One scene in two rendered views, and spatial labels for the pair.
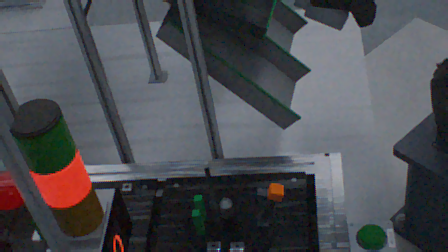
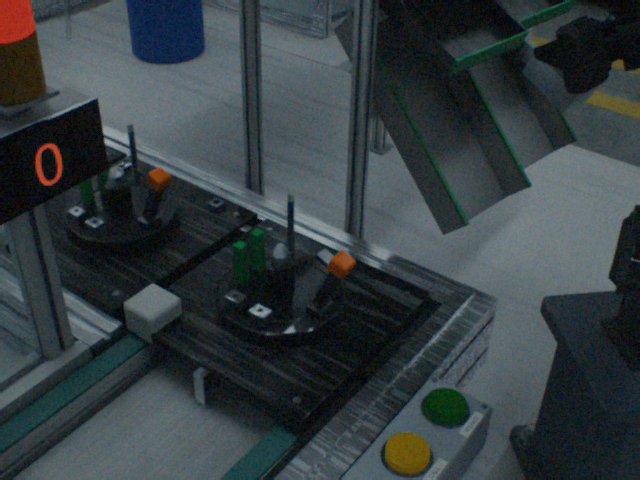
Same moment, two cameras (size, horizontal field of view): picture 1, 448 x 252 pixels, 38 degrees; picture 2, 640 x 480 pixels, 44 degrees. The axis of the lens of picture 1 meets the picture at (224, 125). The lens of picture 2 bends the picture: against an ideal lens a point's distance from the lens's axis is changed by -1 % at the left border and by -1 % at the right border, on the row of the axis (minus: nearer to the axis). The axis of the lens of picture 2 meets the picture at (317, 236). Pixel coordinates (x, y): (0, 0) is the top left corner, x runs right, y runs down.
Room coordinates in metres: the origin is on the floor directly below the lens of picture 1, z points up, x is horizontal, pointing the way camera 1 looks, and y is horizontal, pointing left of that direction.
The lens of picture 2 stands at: (0.05, -0.30, 1.54)
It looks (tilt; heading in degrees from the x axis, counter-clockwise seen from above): 36 degrees down; 25
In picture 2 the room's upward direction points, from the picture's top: 1 degrees clockwise
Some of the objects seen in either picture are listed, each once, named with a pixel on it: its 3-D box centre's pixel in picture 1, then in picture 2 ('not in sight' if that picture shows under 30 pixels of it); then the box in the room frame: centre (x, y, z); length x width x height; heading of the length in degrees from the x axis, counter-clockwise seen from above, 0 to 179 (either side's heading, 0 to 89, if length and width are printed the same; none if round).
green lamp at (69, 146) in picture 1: (44, 138); not in sight; (0.46, 0.17, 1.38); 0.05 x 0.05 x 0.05
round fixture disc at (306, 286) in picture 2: (230, 227); (281, 297); (0.63, 0.02, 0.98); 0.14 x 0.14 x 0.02
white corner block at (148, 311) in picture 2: not in sight; (153, 314); (0.55, 0.13, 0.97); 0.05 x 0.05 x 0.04; 79
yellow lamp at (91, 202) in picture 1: (74, 204); (8, 63); (0.46, 0.17, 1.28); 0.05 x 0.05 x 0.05
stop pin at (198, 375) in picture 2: not in sight; (203, 386); (0.50, 0.04, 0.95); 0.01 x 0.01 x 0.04; 79
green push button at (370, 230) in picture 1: (371, 237); (445, 408); (0.57, -0.19, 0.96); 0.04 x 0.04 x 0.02
